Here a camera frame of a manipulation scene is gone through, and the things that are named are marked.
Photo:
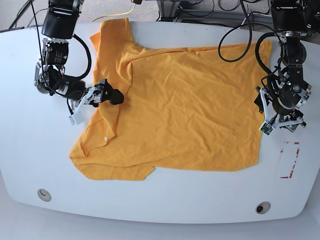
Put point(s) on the table cable grommet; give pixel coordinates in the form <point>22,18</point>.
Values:
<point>44,195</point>
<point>263,207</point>

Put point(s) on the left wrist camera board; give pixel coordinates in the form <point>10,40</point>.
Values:
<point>266,128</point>

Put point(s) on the right table cable grommet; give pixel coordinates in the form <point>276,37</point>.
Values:
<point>263,207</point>

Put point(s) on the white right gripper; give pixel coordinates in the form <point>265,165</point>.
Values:
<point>98,93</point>

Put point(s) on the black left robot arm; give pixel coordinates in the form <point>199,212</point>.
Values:
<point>285,90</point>

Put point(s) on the orange t-shirt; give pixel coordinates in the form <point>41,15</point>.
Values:
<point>188,108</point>

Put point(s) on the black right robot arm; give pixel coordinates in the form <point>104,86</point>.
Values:
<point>50,77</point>

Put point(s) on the left table cable grommet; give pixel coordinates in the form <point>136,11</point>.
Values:
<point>44,195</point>

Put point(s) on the aluminium frame stand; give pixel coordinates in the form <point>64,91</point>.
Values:
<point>225,13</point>

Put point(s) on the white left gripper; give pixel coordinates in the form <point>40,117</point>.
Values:
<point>289,121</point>

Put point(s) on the red tape rectangle marking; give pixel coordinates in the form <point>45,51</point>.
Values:
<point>287,159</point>

